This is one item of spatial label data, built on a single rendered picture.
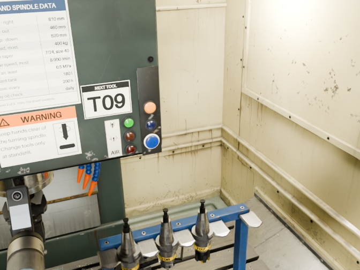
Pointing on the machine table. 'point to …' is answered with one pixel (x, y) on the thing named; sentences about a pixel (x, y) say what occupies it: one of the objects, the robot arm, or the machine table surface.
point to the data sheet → (36, 55)
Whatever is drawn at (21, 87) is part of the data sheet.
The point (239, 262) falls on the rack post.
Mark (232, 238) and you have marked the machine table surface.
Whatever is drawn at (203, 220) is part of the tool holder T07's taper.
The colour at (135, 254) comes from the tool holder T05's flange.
